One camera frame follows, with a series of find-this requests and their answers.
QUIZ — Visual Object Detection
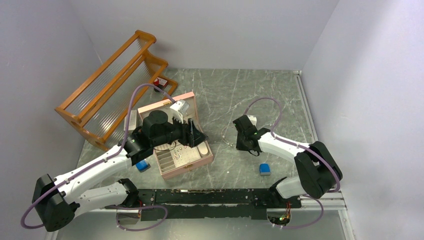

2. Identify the pink jewelry box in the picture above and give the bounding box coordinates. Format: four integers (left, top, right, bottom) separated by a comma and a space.
137, 92, 213, 180

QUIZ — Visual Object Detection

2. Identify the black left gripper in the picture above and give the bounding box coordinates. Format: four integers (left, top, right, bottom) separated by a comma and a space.
152, 112, 208, 148

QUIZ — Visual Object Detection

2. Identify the red white small box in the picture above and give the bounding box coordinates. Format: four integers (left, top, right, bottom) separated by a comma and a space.
157, 77, 169, 89

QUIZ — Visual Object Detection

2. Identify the red black stamp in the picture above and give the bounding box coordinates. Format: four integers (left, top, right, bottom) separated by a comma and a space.
153, 78, 162, 92

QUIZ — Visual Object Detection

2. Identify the white oval pad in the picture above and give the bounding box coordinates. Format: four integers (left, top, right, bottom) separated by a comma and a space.
197, 145, 209, 157

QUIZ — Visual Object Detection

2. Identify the blue scraper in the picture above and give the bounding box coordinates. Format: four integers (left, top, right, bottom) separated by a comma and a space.
259, 163, 271, 176
135, 159, 151, 173

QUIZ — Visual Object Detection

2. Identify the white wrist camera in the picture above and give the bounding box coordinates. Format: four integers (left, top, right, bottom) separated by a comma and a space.
246, 114, 258, 128
169, 100, 190, 123

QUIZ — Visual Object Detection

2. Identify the orange wooden rack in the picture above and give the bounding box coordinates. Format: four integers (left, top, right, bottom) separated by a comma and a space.
55, 30, 178, 151

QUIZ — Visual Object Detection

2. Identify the blue right scraper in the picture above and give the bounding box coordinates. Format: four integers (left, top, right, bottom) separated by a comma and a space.
259, 163, 271, 176

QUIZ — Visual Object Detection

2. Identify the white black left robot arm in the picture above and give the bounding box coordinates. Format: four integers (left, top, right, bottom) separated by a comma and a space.
25, 110, 208, 232

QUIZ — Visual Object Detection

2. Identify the blue left scraper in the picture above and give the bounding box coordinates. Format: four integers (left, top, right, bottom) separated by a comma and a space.
135, 159, 151, 173

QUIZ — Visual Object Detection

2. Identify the silver pearl bangle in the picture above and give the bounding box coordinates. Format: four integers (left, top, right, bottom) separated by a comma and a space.
221, 125, 237, 148

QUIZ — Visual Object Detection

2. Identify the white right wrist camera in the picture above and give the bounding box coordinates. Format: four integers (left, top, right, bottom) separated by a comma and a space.
246, 114, 258, 128

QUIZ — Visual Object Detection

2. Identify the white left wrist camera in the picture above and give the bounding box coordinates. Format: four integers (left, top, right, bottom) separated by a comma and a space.
169, 100, 190, 123

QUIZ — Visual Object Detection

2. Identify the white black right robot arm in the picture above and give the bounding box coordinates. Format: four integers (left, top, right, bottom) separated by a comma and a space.
233, 115, 343, 207

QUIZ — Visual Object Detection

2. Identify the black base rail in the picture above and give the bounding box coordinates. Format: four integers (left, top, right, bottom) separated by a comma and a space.
117, 188, 302, 220

